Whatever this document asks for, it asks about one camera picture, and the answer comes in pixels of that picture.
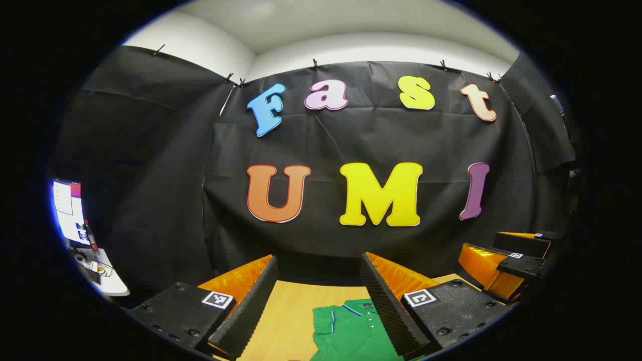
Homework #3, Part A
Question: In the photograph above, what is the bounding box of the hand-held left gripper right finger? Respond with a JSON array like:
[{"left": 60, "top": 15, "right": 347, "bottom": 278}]
[{"left": 360, "top": 252, "right": 513, "bottom": 359}]

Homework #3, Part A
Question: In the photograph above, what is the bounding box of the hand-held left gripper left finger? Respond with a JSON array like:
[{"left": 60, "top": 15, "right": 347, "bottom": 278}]
[{"left": 125, "top": 254, "right": 279, "bottom": 361}]

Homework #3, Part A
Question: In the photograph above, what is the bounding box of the green T-shirt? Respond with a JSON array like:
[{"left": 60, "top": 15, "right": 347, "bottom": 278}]
[{"left": 309, "top": 299, "right": 402, "bottom": 361}]

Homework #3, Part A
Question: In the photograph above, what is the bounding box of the black stand pole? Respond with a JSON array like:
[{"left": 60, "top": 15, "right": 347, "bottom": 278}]
[{"left": 549, "top": 94, "right": 572, "bottom": 146}]

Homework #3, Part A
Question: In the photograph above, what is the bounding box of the small white side table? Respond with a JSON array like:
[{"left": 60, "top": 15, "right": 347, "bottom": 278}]
[{"left": 73, "top": 248, "right": 130, "bottom": 296}]

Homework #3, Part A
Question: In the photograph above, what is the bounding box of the black backdrop cloth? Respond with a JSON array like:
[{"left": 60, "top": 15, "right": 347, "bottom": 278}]
[{"left": 53, "top": 45, "right": 577, "bottom": 306}]

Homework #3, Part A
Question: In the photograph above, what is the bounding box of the red drink bottle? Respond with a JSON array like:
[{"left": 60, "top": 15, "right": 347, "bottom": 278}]
[{"left": 83, "top": 220, "right": 99, "bottom": 252}]

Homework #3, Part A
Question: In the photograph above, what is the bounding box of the computer monitor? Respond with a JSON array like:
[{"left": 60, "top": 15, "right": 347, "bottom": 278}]
[{"left": 52, "top": 179, "right": 93, "bottom": 247}]

